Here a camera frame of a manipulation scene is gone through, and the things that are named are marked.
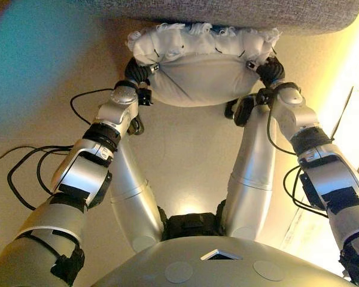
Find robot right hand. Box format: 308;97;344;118
245;56;285;87

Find grey fabric armchair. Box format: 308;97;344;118
100;0;359;35

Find grey robot torso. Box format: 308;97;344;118
103;203;348;287

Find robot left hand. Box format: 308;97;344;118
124;56;162;87

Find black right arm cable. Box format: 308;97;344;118
266;110;331;218

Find white frilled cushion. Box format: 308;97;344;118
125;23;284;108

